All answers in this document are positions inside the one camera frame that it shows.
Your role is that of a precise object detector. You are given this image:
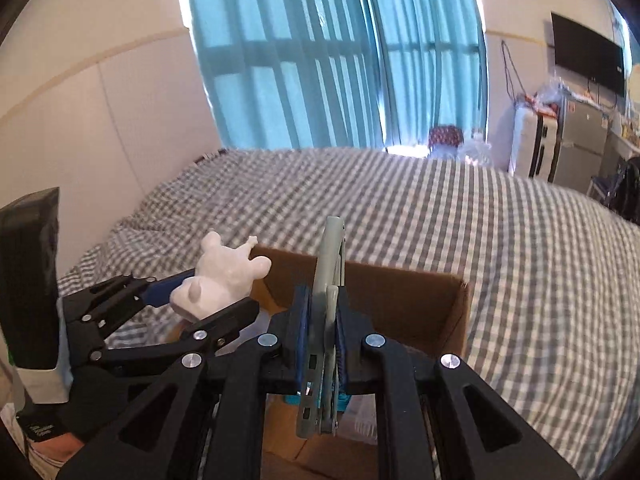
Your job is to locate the white rabbit figurine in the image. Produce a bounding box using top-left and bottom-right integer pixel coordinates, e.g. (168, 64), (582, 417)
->
(169, 231), (271, 323)

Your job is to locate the teal blister pill pack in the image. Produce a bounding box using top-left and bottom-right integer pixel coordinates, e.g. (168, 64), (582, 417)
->
(283, 391), (352, 413)

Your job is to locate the black device with screen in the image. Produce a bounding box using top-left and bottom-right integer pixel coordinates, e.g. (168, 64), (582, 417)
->
(1, 188), (60, 370)

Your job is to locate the brown cardboard box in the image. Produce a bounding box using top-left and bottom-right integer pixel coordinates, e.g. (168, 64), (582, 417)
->
(246, 247), (469, 479)

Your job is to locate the grey checkered bed sheet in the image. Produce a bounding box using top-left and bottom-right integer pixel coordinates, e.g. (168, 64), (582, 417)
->
(60, 148), (639, 479)

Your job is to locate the black backpack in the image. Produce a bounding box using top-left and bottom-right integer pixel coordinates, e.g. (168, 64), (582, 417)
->
(604, 156), (640, 226)

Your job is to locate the white suitcase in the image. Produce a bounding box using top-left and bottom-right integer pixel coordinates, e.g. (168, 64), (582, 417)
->
(509, 106), (558, 181)

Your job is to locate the red patterned bag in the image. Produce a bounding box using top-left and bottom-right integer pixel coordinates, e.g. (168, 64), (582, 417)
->
(427, 125), (464, 151)

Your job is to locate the left teal curtain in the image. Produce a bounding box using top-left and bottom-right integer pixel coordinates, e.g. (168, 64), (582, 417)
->
(189, 0), (383, 150)

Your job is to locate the teal curtain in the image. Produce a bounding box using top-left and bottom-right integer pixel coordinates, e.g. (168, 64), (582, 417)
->
(369, 0), (488, 146)
(189, 0), (383, 150)

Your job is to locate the grey mini fridge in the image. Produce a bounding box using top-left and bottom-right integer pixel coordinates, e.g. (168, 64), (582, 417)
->
(551, 98), (608, 194)

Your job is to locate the clear plastic bag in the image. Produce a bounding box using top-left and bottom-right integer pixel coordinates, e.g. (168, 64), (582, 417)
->
(534, 77), (570, 106)

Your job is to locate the middle teal curtain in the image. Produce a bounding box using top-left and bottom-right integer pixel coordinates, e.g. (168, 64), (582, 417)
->
(369, 0), (488, 146)

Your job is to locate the hanging black cable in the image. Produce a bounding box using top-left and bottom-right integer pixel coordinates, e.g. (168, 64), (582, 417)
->
(499, 39), (526, 104)

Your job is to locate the black wall television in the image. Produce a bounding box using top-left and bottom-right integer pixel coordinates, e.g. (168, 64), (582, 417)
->
(551, 13), (626, 96)

